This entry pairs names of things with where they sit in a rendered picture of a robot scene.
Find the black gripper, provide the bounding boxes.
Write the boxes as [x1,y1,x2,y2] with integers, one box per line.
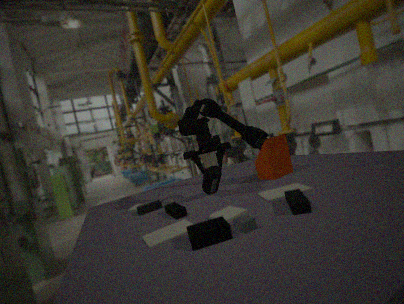
[183,132,231,174]

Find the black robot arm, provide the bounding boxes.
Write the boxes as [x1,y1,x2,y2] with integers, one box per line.
[177,98,269,151]

